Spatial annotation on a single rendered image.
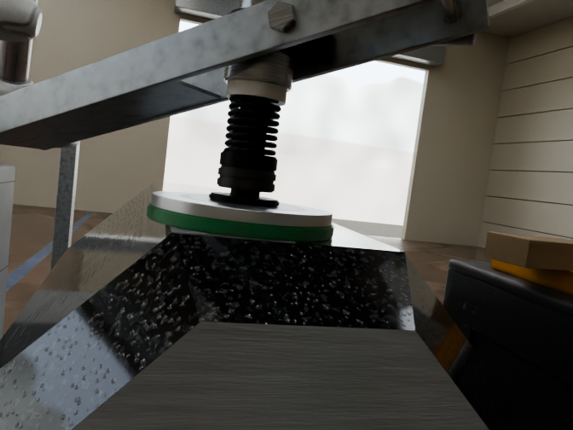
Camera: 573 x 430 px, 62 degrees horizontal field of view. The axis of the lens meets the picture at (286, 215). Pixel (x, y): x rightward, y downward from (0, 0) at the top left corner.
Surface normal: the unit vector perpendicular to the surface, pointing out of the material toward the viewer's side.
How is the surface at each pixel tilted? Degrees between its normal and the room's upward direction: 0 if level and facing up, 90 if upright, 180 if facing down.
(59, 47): 90
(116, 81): 90
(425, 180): 90
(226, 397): 90
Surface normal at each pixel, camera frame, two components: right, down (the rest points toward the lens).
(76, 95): -0.42, 0.02
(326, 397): 0.24, 0.11
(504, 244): -0.93, -0.08
